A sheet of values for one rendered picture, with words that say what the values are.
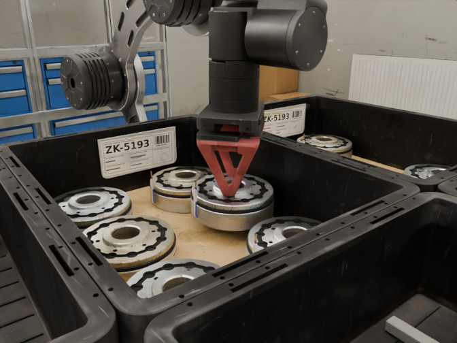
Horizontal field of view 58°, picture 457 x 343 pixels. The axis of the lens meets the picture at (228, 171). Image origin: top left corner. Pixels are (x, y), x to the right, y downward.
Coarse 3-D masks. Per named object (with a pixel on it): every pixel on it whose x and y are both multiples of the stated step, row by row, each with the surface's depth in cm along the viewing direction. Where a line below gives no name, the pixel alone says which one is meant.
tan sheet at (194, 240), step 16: (128, 192) 62; (144, 192) 62; (144, 208) 57; (176, 224) 52; (192, 224) 52; (176, 240) 49; (192, 240) 49; (208, 240) 49; (224, 240) 49; (240, 240) 49; (192, 256) 45; (208, 256) 45; (224, 256) 45; (240, 256) 45
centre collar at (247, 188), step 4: (228, 180) 52; (232, 180) 52; (244, 180) 51; (248, 180) 52; (216, 184) 50; (240, 184) 52; (244, 184) 51; (248, 184) 50; (216, 188) 49; (244, 188) 49; (248, 188) 49; (216, 192) 49; (220, 192) 49; (240, 192) 48; (244, 192) 49; (248, 192) 49
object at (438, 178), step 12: (312, 96) 82; (324, 96) 82; (372, 108) 73; (384, 108) 71; (432, 120) 65; (444, 120) 64; (456, 120) 63; (264, 132) 56; (300, 144) 51; (336, 156) 47; (372, 168) 43; (384, 168) 43; (456, 168) 43; (408, 180) 40; (420, 180) 40; (432, 180) 40; (444, 180) 40; (420, 192) 39
